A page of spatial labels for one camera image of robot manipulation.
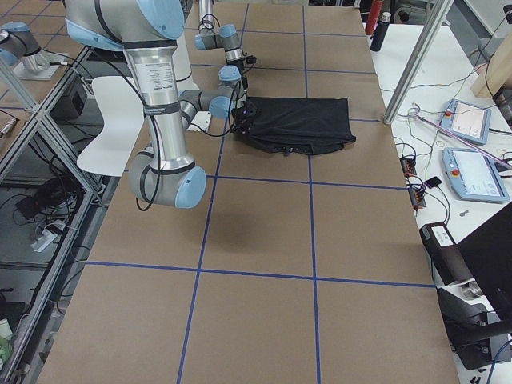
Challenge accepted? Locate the lower teach pendant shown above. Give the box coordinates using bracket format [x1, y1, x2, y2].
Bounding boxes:
[442, 148, 510, 203]

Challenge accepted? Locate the black graphic t-shirt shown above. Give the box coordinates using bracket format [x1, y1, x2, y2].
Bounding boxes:
[235, 97, 356, 155]

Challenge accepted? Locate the upper teach pendant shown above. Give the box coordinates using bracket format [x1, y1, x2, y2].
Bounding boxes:
[439, 98, 491, 146]

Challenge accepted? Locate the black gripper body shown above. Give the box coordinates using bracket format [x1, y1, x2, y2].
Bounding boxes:
[230, 102, 258, 134]
[227, 59, 246, 80]

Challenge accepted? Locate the aluminium frame post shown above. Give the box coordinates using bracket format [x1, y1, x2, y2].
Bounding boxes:
[383, 0, 454, 125]

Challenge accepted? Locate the teach pendant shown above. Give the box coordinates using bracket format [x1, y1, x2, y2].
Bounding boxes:
[442, 148, 510, 203]
[439, 98, 491, 146]

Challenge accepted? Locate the red bottle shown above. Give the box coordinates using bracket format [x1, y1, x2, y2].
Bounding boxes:
[365, 0, 383, 36]

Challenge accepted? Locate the black water bottle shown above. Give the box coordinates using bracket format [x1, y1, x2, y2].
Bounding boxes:
[370, 12, 391, 52]

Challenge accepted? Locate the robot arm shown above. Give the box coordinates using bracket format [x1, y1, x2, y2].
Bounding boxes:
[194, 0, 248, 91]
[65, 1, 247, 209]

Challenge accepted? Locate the white chair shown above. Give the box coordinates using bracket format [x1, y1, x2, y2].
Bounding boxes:
[77, 76, 144, 177]

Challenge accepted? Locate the black box device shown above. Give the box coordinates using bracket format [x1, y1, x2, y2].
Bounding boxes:
[419, 222, 474, 286]

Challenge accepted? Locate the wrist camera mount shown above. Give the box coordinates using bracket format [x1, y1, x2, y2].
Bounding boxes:
[244, 55, 257, 66]

